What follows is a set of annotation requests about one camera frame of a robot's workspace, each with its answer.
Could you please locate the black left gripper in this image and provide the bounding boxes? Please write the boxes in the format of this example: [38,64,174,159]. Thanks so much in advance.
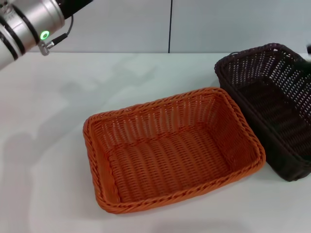
[57,0,93,18]

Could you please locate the dark brown woven plastic basket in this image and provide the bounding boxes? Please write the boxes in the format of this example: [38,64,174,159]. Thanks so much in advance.
[214,43,311,183]

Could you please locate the orange woven plastic basket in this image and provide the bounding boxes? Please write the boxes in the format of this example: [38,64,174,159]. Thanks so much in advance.
[82,86,266,216]

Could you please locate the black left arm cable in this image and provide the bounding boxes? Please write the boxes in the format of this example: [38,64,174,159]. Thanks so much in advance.
[38,14,74,56]

